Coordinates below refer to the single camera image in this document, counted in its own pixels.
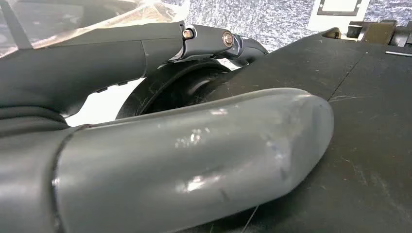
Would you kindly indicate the white floor socket plate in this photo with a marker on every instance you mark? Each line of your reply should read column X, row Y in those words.
column 338, row 19

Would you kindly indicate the black round wheel housing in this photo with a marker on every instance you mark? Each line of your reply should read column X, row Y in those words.
column 167, row 90

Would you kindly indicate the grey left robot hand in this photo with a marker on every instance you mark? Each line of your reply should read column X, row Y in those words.
column 193, row 160

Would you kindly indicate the black metal base bracket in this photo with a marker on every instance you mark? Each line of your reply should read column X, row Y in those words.
column 376, row 32

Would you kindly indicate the clear plastic cover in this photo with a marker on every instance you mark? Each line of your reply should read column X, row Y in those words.
column 96, row 16

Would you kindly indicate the dark grey speckled rug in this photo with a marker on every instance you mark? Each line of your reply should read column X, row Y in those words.
column 273, row 19

